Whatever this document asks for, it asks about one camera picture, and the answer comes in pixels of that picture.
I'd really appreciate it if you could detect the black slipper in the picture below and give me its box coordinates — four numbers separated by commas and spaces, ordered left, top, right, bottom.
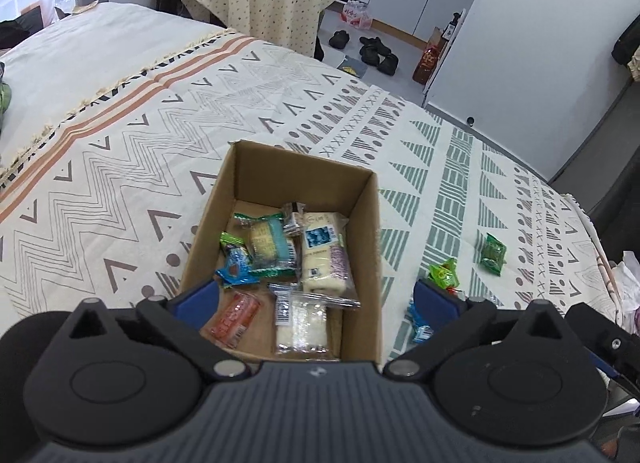
328, 30, 350, 50

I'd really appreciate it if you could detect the white rice cracker packet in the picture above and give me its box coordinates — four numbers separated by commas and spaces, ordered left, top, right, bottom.
268, 283, 329, 356

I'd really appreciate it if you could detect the yellow cake teal packet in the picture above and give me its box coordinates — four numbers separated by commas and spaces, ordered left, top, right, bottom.
233, 212, 297, 279

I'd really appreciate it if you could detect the light green snack packet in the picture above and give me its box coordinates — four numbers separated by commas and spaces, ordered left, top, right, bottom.
428, 258, 460, 296

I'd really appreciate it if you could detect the red blue striped snack packet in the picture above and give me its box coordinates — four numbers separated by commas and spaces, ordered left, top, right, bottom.
407, 299, 434, 345

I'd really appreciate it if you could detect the red bottle pack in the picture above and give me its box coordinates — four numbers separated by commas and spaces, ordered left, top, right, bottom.
341, 0, 372, 30

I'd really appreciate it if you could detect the dark green snack packet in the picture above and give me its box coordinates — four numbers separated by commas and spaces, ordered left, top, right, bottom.
480, 233, 506, 275

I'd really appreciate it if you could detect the patterned bed blanket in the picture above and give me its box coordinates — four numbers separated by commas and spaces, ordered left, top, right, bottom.
1, 30, 622, 357

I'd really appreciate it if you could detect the pile of black shoes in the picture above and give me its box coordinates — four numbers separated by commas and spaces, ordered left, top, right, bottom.
359, 37, 399, 76

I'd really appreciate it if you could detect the white bed sheet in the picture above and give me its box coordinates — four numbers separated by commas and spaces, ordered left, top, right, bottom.
1, 2, 222, 167

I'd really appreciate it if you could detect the blue candy packet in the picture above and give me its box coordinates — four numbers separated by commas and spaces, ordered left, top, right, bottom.
216, 231, 260, 287

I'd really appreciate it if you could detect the brown cardboard box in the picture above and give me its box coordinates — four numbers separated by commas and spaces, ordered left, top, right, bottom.
181, 141, 382, 362

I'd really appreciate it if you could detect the red oil jug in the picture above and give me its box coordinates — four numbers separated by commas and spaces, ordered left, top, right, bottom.
412, 42, 442, 85

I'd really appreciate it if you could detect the orange red snack packet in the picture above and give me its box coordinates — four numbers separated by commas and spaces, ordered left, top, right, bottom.
205, 291, 262, 349

